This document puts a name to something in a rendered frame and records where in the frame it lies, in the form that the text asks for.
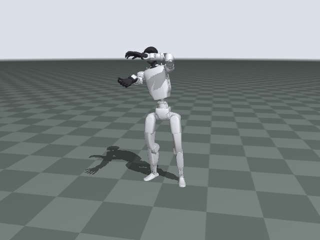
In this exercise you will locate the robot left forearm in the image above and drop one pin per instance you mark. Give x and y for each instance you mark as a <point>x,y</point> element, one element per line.
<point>155,56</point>

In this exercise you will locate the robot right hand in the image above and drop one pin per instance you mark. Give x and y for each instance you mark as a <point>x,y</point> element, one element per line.
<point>127,81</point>

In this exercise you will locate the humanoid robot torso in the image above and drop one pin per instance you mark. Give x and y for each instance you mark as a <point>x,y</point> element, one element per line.
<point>159,87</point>

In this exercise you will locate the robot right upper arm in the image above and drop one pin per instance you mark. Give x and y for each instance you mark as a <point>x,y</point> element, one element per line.
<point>140,74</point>

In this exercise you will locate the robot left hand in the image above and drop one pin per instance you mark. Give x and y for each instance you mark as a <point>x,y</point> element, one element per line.
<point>136,55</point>

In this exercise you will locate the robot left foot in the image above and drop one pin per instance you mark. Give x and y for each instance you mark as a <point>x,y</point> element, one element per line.
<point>181,181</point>

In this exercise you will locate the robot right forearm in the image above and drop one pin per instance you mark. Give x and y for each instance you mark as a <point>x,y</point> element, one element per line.
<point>138,79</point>

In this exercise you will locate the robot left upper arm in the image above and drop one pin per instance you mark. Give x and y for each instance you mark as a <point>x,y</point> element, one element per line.
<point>169,60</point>

